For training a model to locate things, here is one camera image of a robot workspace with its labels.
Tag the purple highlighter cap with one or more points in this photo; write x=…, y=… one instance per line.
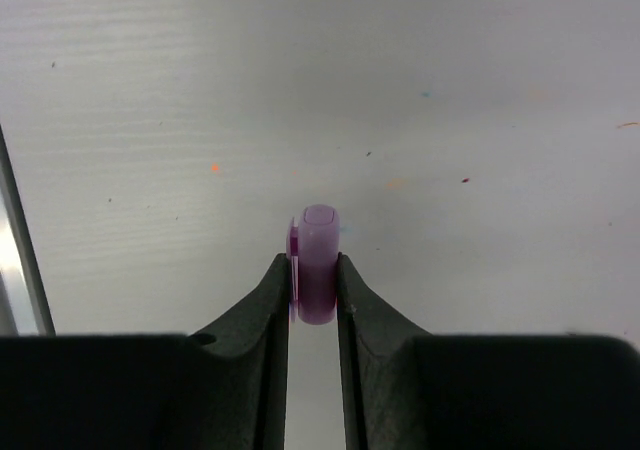
x=312, y=248

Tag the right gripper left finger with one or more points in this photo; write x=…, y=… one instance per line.
x=223, y=387

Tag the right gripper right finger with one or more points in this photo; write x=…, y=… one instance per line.
x=406, y=388

